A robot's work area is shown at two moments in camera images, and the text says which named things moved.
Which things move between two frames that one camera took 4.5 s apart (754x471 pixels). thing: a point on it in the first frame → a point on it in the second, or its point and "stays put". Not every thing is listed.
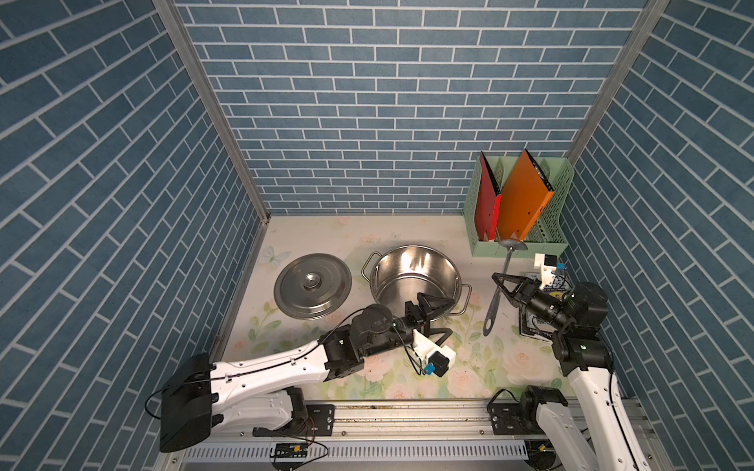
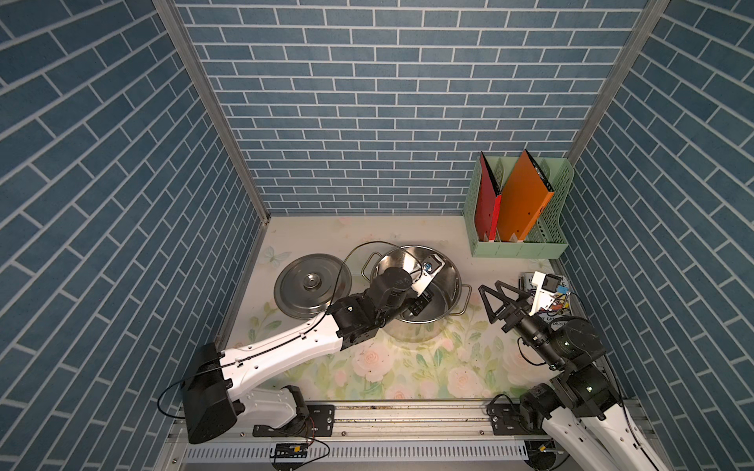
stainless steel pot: (399, 274) stays put
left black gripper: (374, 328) → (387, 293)
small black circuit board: (291, 449) stays put
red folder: (489, 204) stays put
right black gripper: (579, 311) → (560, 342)
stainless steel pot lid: (312, 286) stays put
